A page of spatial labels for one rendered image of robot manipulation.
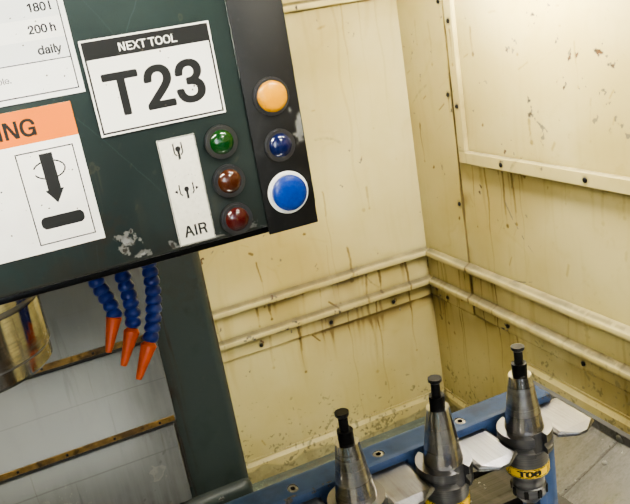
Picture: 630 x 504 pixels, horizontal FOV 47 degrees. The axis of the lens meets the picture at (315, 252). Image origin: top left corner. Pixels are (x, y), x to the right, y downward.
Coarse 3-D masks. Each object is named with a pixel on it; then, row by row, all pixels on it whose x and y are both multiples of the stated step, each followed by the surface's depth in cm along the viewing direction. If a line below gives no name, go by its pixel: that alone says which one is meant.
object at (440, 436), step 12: (444, 408) 78; (432, 420) 78; (444, 420) 78; (432, 432) 79; (444, 432) 78; (456, 432) 80; (432, 444) 79; (444, 444) 79; (456, 444) 79; (432, 456) 79; (444, 456) 79; (456, 456) 79; (432, 468) 80; (444, 468) 79
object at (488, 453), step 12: (480, 432) 87; (468, 444) 85; (480, 444) 84; (492, 444) 84; (504, 444) 84; (480, 456) 82; (492, 456) 82; (504, 456) 81; (480, 468) 80; (492, 468) 80
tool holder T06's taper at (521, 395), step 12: (528, 372) 83; (516, 384) 82; (528, 384) 82; (516, 396) 82; (528, 396) 82; (516, 408) 83; (528, 408) 82; (516, 420) 83; (528, 420) 82; (540, 420) 83; (516, 432) 83; (528, 432) 83
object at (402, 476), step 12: (396, 468) 82; (408, 468) 82; (384, 480) 81; (396, 480) 80; (408, 480) 80; (420, 480) 80; (396, 492) 78; (408, 492) 78; (420, 492) 78; (432, 492) 78
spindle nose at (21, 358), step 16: (16, 304) 69; (32, 304) 72; (0, 320) 68; (16, 320) 69; (32, 320) 72; (0, 336) 68; (16, 336) 69; (32, 336) 71; (48, 336) 75; (0, 352) 68; (16, 352) 69; (32, 352) 71; (48, 352) 74; (0, 368) 68; (16, 368) 70; (32, 368) 71; (0, 384) 69; (16, 384) 70
